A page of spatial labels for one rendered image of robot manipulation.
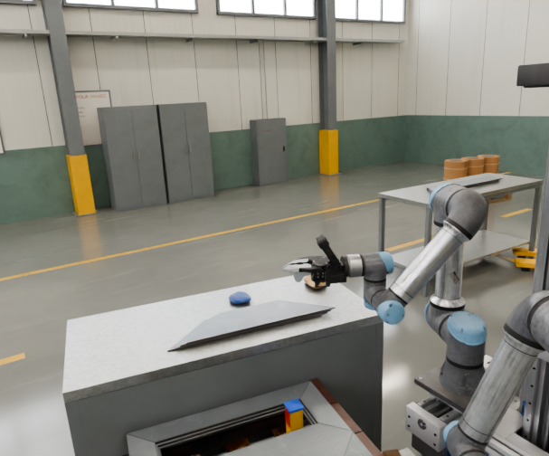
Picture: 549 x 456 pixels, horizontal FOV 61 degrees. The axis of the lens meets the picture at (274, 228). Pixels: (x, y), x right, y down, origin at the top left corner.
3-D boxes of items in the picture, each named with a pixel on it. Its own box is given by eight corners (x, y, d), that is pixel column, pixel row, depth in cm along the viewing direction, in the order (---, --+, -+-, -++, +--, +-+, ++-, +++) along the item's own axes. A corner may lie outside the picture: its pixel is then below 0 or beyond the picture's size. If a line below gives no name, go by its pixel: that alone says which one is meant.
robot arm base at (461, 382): (458, 364, 165) (459, 339, 162) (496, 384, 152) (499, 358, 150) (429, 379, 157) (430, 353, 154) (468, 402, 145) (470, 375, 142)
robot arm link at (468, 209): (511, 212, 134) (398, 335, 141) (489, 204, 145) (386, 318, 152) (485, 187, 132) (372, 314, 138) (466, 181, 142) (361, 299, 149)
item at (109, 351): (64, 403, 159) (61, 393, 157) (69, 327, 212) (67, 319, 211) (383, 321, 204) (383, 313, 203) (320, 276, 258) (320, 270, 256)
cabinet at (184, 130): (170, 204, 934) (158, 104, 881) (162, 200, 974) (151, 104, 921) (214, 196, 985) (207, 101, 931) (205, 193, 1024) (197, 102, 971)
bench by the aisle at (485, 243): (425, 298, 458) (430, 200, 431) (376, 276, 517) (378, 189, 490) (534, 260, 542) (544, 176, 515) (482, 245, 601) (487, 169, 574)
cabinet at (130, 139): (118, 213, 882) (102, 107, 828) (111, 208, 921) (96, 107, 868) (167, 204, 932) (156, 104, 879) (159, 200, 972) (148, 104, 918)
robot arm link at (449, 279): (439, 347, 157) (448, 190, 142) (421, 327, 171) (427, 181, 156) (472, 344, 158) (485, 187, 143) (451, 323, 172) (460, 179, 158)
